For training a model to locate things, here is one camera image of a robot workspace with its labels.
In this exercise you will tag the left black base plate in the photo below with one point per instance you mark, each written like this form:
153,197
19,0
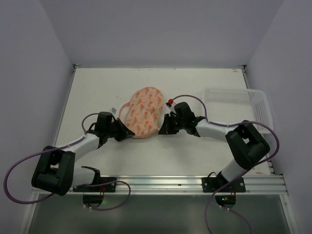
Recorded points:
104,184

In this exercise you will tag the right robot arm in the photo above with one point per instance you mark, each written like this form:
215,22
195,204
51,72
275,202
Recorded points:
246,143

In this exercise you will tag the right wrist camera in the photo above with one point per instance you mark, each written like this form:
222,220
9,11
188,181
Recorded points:
171,105

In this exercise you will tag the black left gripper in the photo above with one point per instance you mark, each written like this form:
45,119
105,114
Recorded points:
121,133

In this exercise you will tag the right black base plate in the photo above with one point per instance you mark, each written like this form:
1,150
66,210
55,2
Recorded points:
214,181

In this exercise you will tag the aluminium mounting rail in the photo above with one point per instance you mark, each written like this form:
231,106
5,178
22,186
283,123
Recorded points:
188,185

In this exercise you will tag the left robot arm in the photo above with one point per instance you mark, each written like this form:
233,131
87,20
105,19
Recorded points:
56,171

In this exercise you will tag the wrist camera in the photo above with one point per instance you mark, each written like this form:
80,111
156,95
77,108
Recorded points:
171,105
113,111

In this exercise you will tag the white plastic basket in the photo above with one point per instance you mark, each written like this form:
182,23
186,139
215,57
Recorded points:
228,106

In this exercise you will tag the pink patterned mesh laundry bag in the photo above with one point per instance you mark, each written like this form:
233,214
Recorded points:
141,114

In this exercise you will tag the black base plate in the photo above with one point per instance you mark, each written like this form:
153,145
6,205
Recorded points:
104,184
214,181

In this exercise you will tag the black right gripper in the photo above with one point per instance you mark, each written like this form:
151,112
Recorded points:
171,124

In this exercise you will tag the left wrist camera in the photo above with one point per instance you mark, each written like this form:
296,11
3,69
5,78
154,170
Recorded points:
113,111

